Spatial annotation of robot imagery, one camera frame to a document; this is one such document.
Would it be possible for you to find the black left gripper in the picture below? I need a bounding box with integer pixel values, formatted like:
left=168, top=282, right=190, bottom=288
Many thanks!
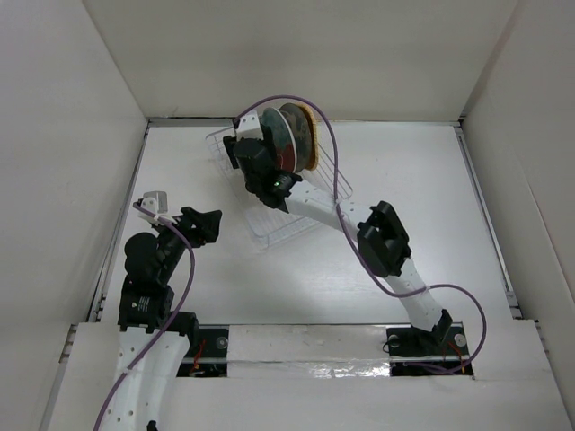
left=152, top=206, right=220, bottom=281

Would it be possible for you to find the cream plate brown rim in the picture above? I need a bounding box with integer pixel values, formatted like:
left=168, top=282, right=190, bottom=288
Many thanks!
left=261, top=108, right=283, bottom=148

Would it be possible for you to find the orange woven square plate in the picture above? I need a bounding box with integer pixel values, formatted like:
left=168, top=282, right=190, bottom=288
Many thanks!
left=297, top=103, right=319, bottom=171

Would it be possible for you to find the grey plate deer pattern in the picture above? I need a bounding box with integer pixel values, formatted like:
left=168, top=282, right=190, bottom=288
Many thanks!
left=279, top=102, right=307, bottom=172

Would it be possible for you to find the red teal patterned plate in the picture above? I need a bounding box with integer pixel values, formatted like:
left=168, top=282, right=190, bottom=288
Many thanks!
left=272, top=108, right=297, bottom=172

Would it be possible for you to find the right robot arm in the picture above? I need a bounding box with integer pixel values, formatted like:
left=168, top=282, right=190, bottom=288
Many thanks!
left=223, top=136, right=453, bottom=358

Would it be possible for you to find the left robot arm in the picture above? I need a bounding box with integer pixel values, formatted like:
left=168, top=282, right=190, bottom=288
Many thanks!
left=93, top=198, right=222, bottom=430

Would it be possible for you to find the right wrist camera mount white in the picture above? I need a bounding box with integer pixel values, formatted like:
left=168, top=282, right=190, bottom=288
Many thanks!
left=234, top=110, right=263, bottom=140

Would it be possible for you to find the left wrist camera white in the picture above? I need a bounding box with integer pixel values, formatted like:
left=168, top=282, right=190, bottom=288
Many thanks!
left=132, top=190, right=176, bottom=226

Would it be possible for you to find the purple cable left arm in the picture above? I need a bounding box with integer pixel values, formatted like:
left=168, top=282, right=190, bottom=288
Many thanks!
left=92, top=201, right=199, bottom=431

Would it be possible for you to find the white wire dish rack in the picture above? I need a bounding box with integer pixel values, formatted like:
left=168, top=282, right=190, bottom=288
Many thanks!
left=204, top=128, right=356, bottom=251

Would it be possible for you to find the metal rail front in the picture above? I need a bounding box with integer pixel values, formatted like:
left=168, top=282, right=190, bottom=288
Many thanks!
left=177, top=323, right=473, bottom=379

